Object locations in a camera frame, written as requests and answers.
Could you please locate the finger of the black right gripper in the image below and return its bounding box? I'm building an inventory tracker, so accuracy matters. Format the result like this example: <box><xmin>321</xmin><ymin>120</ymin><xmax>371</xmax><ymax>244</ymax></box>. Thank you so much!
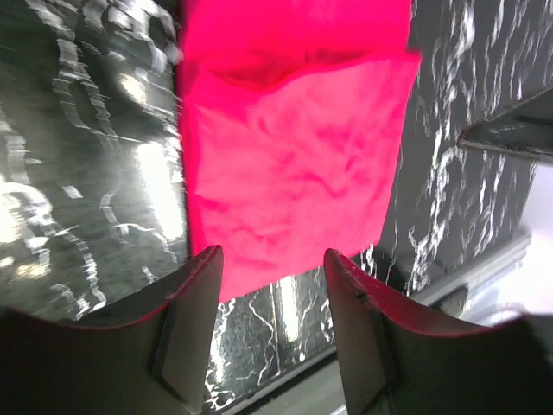
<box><xmin>457</xmin><ymin>88</ymin><xmax>552</xmax><ymax>163</ymax></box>

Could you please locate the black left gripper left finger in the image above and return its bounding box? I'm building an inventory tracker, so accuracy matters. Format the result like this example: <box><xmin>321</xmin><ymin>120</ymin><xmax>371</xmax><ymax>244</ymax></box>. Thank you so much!
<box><xmin>1</xmin><ymin>246</ymin><xmax>224</xmax><ymax>414</ymax></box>

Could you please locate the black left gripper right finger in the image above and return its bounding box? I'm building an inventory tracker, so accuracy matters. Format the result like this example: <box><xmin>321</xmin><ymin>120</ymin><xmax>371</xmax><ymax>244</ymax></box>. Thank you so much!
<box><xmin>324</xmin><ymin>249</ymin><xmax>552</xmax><ymax>414</ymax></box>

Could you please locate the red t shirt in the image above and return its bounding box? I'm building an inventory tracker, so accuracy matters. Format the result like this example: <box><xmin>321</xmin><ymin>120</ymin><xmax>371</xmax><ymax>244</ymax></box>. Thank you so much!
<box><xmin>177</xmin><ymin>1</ymin><xmax>422</xmax><ymax>302</ymax></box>

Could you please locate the aluminium frame profile right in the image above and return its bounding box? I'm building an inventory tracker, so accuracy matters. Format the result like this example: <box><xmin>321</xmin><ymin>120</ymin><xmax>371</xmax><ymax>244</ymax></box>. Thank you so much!
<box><xmin>410</xmin><ymin>227</ymin><xmax>531</xmax><ymax>306</ymax></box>

